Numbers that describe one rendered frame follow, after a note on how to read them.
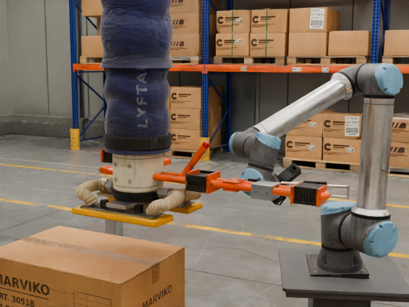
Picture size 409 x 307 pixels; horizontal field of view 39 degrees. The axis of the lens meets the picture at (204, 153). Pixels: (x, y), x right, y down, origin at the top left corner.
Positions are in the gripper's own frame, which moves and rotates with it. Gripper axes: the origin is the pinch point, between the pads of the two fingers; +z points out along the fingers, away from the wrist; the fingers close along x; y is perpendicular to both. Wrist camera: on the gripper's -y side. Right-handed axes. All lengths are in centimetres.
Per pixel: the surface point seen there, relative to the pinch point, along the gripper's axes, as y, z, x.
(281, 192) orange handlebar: -7, -57, 19
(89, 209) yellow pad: 39, -67, -26
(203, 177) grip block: 5, -60, -2
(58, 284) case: 64, -69, -17
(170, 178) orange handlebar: 14, -59, -12
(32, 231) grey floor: 242, 185, -248
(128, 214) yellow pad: 30, -66, -13
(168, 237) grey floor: 163, 239, -154
